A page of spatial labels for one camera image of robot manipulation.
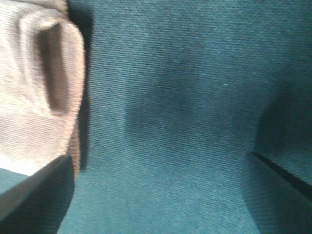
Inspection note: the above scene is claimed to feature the brown microfiber towel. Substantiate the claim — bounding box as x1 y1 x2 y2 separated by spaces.
0 0 85 176

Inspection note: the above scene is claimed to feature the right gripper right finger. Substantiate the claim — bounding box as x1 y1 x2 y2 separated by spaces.
240 152 312 234

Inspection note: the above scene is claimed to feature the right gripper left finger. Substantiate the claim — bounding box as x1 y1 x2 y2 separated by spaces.
0 156 75 234

